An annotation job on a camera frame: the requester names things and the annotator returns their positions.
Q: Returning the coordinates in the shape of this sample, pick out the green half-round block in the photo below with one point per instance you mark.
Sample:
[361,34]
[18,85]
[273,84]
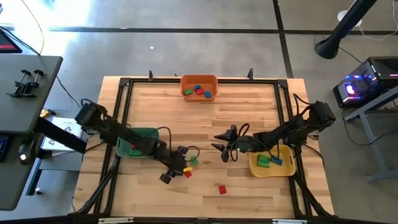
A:
[194,161]

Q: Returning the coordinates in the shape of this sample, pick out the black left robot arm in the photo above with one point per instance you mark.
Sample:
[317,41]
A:
[118,130]

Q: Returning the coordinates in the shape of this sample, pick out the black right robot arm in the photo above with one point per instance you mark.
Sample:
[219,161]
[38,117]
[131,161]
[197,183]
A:
[298,127]

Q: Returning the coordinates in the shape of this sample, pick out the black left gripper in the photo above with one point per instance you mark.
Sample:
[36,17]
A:
[174,163]

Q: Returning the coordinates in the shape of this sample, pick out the blue cube block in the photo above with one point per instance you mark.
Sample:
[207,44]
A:
[197,87]

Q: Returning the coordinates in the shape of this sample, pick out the computer tower with lights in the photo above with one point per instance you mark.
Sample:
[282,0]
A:
[373,77]

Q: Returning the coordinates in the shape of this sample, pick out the black table clamp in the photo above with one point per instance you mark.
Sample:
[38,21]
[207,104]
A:
[150,75]
[250,74]

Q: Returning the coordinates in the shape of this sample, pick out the white round base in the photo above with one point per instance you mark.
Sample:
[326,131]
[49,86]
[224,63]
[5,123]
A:
[341,15]

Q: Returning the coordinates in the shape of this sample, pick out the black pole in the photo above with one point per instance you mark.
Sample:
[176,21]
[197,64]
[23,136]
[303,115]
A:
[342,28]

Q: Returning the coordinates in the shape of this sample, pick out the white booklet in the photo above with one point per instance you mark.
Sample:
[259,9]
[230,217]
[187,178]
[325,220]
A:
[66,126]

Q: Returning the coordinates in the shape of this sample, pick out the red half-cylinder block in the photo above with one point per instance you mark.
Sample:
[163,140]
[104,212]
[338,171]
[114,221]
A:
[222,189]

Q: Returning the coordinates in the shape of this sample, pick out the dark monitor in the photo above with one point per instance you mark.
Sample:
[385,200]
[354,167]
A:
[7,43]

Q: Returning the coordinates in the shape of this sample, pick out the small green block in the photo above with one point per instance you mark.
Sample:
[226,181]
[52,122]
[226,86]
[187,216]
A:
[187,91]

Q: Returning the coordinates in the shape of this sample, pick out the black computer mouse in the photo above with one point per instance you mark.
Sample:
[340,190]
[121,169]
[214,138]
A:
[27,149]

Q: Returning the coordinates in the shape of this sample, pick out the small yellow block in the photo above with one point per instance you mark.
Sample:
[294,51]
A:
[188,169]

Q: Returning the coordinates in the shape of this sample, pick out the red wedge block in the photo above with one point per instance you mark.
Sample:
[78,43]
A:
[188,175]

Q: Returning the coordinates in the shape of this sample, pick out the orange plastic bin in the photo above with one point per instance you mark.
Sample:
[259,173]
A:
[211,81]

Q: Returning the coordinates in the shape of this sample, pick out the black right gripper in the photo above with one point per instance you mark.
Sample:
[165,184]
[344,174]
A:
[247,144]

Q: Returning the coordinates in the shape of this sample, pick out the black desk crossbar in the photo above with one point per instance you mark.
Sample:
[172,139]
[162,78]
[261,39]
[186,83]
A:
[59,135]

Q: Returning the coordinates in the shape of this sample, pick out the green plastic bin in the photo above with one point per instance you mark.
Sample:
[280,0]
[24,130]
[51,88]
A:
[124,149]

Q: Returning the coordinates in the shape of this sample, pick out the white bracket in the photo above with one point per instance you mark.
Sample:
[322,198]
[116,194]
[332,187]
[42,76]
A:
[289,221]
[115,221]

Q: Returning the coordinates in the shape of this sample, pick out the green wedge block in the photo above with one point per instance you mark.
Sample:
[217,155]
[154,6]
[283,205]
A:
[265,158]

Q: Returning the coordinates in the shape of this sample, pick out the yellow plastic bin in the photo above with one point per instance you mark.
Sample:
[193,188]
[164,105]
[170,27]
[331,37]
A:
[280,171]

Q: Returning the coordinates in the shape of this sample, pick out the blue half-round block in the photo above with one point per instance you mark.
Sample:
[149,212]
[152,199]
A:
[207,94]

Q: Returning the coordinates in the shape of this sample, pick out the grey desk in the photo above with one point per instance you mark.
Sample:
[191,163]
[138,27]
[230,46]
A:
[28,105]

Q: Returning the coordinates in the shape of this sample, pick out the green rectangular block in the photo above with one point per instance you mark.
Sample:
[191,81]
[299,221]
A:
[135,152]

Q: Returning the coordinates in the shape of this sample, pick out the grey desk frame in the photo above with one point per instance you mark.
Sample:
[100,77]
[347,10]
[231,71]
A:
[371,143]

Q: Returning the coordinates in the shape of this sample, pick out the black table frame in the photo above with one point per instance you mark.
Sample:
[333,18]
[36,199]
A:
[149,80]

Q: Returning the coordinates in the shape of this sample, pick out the black keyboard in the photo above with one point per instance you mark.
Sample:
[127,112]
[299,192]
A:
[3,147]

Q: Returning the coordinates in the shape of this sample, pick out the small yellow object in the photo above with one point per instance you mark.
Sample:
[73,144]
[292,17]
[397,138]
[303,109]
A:
[45,113]

